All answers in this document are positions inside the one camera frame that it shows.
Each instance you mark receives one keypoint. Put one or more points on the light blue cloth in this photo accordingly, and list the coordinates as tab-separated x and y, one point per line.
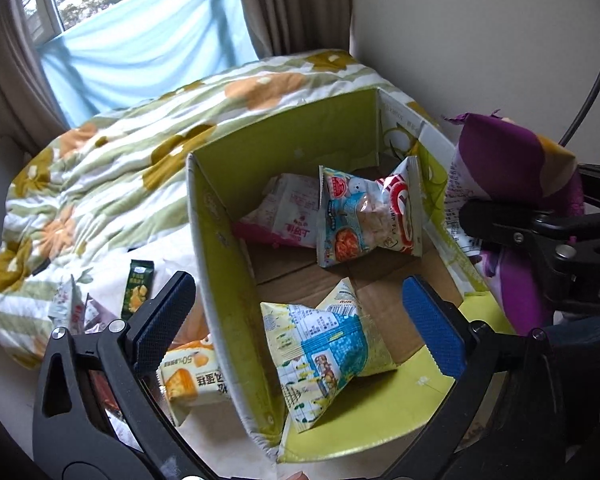
155	50

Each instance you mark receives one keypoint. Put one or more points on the small black item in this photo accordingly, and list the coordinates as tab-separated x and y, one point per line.
40	267

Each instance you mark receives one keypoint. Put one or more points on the small purple white snack packet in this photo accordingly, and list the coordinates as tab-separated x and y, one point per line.
97	312

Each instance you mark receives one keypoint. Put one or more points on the yellow and blue snack packet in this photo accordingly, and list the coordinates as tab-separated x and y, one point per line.
325	355

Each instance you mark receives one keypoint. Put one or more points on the dark green snack packet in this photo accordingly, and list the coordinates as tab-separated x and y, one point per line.
137	285

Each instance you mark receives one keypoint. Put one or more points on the blue and red snack packet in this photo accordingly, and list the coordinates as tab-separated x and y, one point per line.
355	215

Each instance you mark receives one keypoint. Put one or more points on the orange cake snack packet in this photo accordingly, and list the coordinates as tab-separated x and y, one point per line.
195	380

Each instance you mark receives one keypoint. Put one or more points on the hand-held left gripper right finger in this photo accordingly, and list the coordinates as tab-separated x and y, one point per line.
432	325

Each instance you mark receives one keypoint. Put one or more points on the floral blanket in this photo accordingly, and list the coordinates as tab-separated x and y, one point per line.
105	185

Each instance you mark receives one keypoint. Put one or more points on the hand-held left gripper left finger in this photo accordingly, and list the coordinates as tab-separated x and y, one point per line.
165	320

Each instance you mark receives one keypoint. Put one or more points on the person's dark trousers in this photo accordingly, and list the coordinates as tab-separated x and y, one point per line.
580	345

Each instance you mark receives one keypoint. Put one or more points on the green cardboard box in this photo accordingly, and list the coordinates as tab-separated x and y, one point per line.
230	260

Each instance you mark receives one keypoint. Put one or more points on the pink and white snack packet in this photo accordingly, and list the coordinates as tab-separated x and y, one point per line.
290	210

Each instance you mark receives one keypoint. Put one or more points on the brown curtain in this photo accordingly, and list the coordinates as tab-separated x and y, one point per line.
290	5
10	85

